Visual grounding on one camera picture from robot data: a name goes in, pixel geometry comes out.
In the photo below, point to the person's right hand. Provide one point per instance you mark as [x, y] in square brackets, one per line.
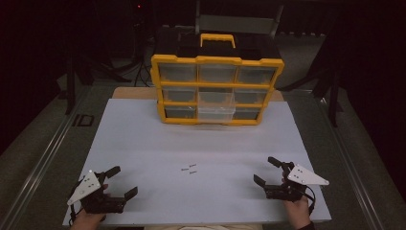
[297, 212]

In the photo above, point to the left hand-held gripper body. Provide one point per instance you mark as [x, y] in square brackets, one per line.
[85, 187]

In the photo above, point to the metal floor rail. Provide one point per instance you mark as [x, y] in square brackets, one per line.
[348, 159]
[41, 159]

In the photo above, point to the clear plastic drawer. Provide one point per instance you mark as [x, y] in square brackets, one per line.
[216, 110]

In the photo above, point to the black tripod stand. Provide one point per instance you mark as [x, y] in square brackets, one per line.
[328, 80]
[83, 68]

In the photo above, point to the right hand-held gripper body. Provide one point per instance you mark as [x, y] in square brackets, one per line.
[304, 177]

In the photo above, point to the person's left hand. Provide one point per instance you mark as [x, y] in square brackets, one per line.
[87, 220]

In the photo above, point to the yellow and black drawer organizer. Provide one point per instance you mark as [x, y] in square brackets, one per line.
[178, 59]

